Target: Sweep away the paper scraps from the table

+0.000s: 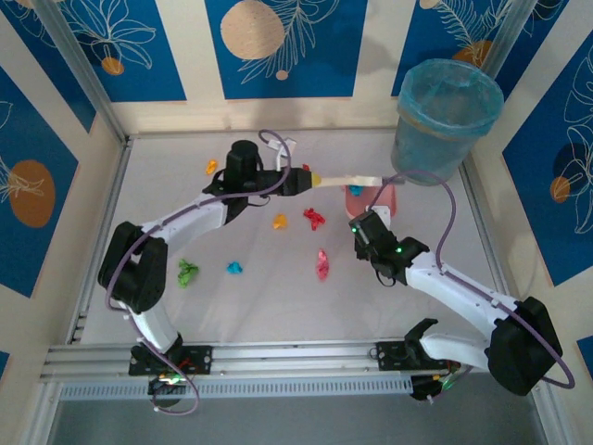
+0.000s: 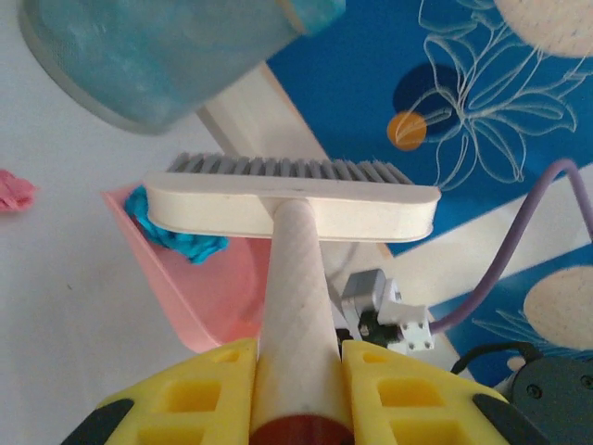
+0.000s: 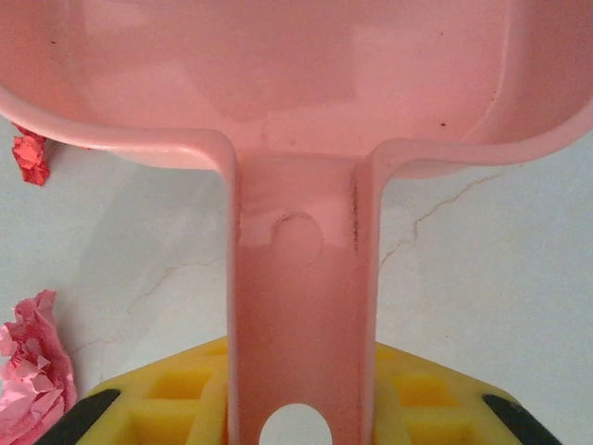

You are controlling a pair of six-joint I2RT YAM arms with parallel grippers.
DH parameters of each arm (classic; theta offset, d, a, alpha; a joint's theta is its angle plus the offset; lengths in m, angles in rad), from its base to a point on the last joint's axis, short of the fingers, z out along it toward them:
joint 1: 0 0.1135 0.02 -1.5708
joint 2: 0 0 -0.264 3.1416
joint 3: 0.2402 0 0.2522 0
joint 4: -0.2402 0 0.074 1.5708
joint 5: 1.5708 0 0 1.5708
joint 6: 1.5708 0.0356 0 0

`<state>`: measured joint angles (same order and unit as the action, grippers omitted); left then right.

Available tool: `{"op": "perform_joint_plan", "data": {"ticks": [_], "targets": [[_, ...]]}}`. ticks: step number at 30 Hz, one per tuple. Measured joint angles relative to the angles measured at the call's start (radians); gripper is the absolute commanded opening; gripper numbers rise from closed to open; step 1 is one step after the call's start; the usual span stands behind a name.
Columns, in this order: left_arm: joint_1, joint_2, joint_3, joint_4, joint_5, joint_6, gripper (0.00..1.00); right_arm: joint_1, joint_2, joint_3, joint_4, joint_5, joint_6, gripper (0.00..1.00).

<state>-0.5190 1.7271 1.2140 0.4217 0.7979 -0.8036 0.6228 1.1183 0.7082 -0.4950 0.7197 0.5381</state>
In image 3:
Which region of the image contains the pink plastic dustpan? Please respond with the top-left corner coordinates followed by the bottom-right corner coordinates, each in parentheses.
top-left (0, 0), bottom-right (593, 445)

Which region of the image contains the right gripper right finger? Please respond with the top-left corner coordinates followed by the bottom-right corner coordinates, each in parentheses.
top-left (370, 341), bottom-right (557, 445)

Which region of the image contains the red paper scrap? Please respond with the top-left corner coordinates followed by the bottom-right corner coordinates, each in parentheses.
top-left (12, 129), bottom-right (51, 187)

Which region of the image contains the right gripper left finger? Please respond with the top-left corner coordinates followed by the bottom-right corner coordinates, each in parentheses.
top-left (45, 336), bottom-right (232, 445)

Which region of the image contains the large pink paper scrap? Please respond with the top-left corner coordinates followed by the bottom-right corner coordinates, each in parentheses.
top-left (0, 289), bottom-right (79, 445)

